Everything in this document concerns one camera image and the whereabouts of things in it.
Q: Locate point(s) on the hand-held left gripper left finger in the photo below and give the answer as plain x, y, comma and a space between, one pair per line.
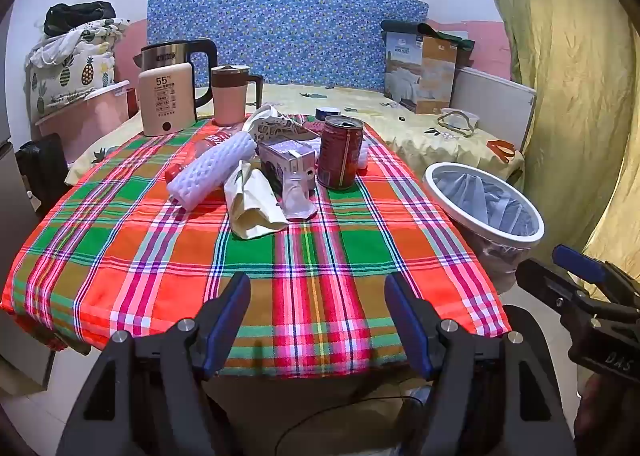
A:
232, 316

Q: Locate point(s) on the yellow green curtain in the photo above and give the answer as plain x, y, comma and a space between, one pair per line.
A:
565, 61

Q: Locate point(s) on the person's right hand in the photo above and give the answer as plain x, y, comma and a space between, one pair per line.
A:
597, 406

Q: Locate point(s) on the plaid tablecloth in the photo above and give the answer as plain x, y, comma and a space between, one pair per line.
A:
150, 256

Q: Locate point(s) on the red label plastic bottle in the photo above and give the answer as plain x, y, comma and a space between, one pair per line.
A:
212, 140

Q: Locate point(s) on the crumpled cream paper bag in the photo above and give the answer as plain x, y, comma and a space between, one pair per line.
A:
252, 208

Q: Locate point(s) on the yellow printed bed sheet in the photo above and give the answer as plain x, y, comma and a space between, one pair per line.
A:
415, 136

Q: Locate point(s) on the clear bin liner bag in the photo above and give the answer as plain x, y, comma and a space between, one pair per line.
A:
480, 201

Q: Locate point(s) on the red and white carton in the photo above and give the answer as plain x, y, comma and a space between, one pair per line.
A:
312, 127

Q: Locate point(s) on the white foam net sleeve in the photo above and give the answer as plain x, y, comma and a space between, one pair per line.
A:
210, 166

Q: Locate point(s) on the black bag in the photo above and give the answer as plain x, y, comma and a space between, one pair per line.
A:
77, 16

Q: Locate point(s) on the red drink can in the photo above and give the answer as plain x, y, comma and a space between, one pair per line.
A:
340, 151

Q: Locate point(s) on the pineapple print quilt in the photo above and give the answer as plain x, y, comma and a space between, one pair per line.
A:
70, 69

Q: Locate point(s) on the pink mug with brown lid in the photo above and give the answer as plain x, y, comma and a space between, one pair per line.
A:
229, 96

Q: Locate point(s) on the patterned paper cup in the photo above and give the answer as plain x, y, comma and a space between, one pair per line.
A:
272, 126

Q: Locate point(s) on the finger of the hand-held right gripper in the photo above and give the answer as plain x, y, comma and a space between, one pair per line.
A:
545, 281
580, 263

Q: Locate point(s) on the pink storage box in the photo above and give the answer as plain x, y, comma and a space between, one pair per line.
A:
87, 119

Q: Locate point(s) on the dark green bag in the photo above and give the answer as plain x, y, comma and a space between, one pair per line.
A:
445, 34

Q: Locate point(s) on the purple and white drink carton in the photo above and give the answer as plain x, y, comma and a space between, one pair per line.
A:
287, 161

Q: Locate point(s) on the cardboard quilt box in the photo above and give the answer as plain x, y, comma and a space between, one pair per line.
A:
420, 71

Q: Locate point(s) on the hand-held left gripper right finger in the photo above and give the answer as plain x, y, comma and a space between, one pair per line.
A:
407, 331

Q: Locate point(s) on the clear plastic container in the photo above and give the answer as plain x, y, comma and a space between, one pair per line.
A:
457, 119

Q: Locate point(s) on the white round trash bin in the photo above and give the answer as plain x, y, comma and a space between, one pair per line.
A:
500, 236

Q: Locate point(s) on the blue floral mattress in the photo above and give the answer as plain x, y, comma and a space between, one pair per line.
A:
280, 26

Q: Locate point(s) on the black suitcase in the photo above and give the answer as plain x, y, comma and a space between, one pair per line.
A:
42, 171

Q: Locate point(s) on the white panel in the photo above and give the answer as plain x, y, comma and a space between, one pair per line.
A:
492, 91

